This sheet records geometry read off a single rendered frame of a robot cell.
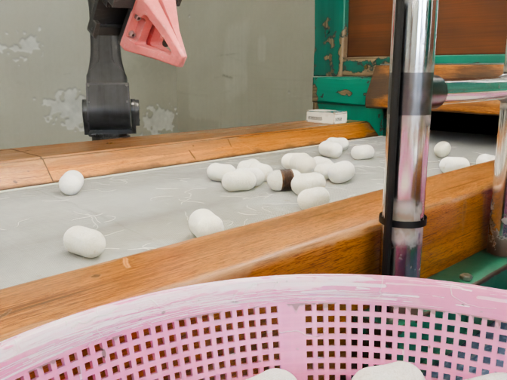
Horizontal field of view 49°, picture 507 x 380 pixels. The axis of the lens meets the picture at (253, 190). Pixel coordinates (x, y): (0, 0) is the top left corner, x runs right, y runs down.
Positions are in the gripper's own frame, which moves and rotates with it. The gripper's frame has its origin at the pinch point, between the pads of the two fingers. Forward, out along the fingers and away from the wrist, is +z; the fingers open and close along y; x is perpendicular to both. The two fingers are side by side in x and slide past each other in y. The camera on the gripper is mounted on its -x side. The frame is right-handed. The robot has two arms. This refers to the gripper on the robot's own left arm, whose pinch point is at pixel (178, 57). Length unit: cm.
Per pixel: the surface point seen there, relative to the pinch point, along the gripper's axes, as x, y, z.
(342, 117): 11.2, 39.0, 1.9
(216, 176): 5.7, -1.0, 12.2
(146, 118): 132, 129, -128
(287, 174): 0.2, 0.6, 17.9
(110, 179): 11.9, -7.2, 4.7
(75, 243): -1.4, -22.8, 20.0
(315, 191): -3.6, -3.5, 22.9
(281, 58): 62, 141, -83
